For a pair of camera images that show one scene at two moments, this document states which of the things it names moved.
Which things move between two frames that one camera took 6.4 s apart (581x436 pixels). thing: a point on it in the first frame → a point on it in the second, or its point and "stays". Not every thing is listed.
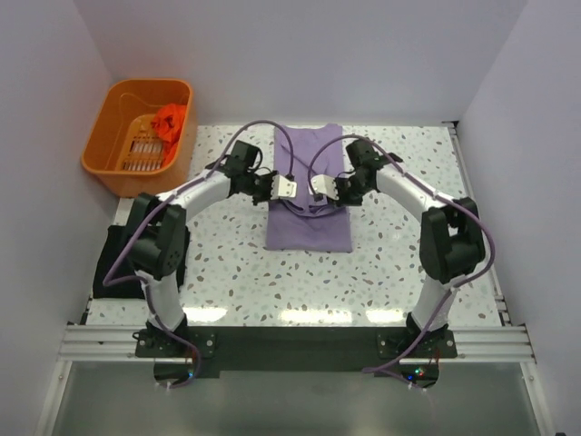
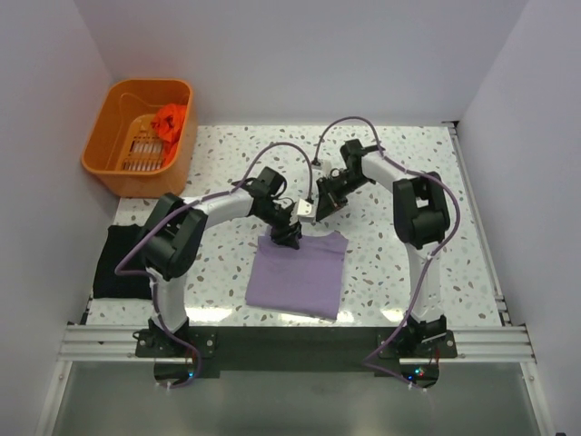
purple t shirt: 304,222 → 305,281
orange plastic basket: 142,136 stays
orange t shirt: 169,119 stays
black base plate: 184,356 stays
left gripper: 268,196 → 289,233
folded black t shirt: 113,242 stays
